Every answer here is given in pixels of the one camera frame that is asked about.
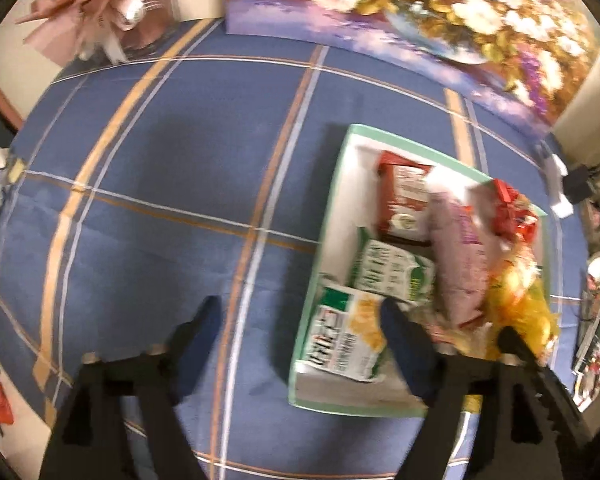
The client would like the flower painting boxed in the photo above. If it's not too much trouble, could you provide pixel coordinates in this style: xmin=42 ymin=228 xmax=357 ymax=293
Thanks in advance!
xmin=223 ymin=0 xmax=600 ymax=136

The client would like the black charger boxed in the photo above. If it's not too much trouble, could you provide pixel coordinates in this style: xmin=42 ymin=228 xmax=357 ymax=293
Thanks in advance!
xmin=565 ymin=167 xmax=595 ymax=201

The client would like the blue plaid tablecloth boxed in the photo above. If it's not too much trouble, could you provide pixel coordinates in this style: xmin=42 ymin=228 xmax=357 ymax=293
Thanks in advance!
xmin=0 ymin=17 xmax=591 ymax=480

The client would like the white power strip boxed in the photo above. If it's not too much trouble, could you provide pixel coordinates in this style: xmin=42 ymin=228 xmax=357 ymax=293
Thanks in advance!
xmin=532 ymin=142 xmax=573 ymax=218

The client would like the pink flower bouquet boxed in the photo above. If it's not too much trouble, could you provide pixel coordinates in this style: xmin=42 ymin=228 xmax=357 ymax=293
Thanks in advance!
xmin=12 ymin=0 xmax=211 ymax=66

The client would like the white packet with green print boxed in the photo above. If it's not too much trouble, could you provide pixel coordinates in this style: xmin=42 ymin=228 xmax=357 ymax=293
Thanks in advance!
xmin=297 ymin=285 xmax=396 ymax=383

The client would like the brown red snack packet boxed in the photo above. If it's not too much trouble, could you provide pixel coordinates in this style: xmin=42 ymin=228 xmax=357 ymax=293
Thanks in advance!
xmin=375 ymin=151 xmax=433 ymax=246

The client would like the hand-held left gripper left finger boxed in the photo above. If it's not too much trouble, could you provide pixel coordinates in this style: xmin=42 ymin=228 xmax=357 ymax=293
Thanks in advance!
xmin=39 ymin=295 xmax=222 ymax=480

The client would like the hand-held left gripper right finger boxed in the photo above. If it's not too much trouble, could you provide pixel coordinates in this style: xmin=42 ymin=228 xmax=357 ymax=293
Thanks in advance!
xmin=380 ymin=299 xmax=563 ymax=480

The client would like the green snack packet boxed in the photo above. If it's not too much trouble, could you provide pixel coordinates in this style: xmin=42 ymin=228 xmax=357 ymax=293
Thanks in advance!
xmin=347 ymin=227 xmax=438 ymax=306

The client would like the teal shallow cardboard box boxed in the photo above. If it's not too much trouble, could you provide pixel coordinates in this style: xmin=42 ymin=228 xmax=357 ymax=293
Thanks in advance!
xmin=286 ymin=124 xmax=553 ymax=418

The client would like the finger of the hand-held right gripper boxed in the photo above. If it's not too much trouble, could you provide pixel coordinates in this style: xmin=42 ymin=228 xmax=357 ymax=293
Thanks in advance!
xmin=497 ymin=326 xmax=593 ymax=456

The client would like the yellow snack packet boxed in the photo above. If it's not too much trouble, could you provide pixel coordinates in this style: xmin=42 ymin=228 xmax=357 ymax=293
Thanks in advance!
xmin=450 ymin=240 xmax=561 ymax=361

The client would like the pink snack packet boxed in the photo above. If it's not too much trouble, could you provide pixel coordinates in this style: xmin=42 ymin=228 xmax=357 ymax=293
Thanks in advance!
xmin=427 ymin=192 xmax=491 ymax=328

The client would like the red crinkled snack packet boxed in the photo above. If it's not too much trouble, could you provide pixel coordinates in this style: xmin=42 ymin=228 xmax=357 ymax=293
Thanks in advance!
xmin=490 ymin=180 xmax=540 ymax=243

